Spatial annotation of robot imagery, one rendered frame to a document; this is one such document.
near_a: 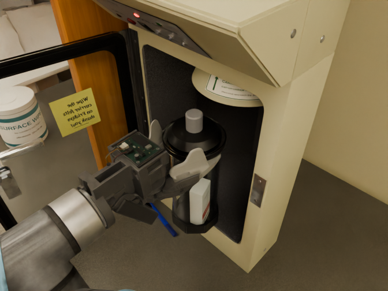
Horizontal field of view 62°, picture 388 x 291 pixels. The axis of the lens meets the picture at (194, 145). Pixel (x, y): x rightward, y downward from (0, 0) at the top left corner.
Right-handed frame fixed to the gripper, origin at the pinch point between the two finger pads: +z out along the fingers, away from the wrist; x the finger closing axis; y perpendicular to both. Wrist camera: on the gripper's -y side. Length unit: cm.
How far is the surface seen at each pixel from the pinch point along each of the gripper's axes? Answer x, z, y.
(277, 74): -14.2, -1.0, 20.0
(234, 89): -3.7, 5.4, 10.4
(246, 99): -5.7, 6.1, 9.1
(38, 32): 115, 21, -21
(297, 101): -14.1, 5.6, 13.1
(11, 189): 19.5, -25.8, -4.9
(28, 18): 116, 19, -14
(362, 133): -15.6, 44.5, -16.7
